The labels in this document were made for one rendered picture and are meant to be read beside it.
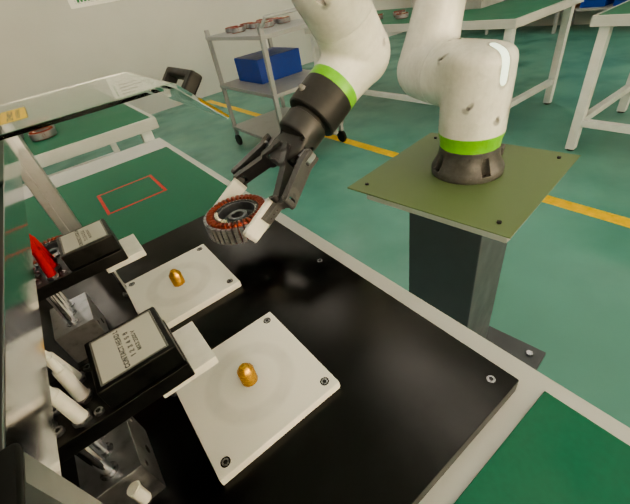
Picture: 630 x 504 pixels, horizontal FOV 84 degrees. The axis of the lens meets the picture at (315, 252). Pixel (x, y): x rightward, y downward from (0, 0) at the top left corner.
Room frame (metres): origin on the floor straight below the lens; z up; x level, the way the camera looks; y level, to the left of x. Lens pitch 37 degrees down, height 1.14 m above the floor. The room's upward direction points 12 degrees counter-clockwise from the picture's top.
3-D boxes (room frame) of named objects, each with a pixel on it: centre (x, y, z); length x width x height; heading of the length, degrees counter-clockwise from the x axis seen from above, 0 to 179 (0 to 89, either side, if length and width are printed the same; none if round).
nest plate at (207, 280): (0.45, 0.23, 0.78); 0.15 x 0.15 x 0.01; 31
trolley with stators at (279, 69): (3.14, 0.02, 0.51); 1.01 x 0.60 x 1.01; 31
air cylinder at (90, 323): (0.38, 0.35, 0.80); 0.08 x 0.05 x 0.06; 31
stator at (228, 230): (0.52, 0.12, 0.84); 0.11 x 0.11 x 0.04
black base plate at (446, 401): (0.34, 0.18, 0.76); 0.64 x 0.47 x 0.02; 31
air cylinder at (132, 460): (0.17, 0.23, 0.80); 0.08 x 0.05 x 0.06; 31
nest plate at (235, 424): (0.25, 0.10, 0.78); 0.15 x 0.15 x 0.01; 31
